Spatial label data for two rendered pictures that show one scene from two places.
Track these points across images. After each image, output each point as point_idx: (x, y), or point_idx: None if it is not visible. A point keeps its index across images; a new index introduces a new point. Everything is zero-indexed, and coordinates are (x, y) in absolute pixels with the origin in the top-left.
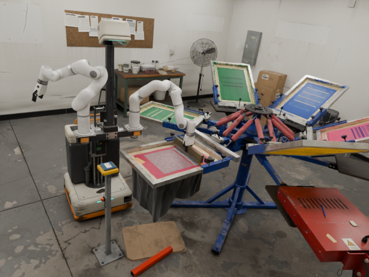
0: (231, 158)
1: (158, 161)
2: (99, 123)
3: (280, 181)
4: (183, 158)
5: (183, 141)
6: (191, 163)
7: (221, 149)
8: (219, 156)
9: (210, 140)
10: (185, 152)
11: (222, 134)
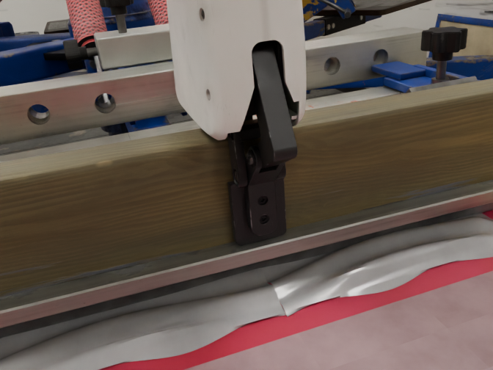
0: (399, 62)
1: None
2: None
3: (488, 57)
4: (356, 321)
5: (219, 86)
6: (483, 262)
7: None
8: (345, 98)
9: (150, 71)
10: (271, 247)
11: None
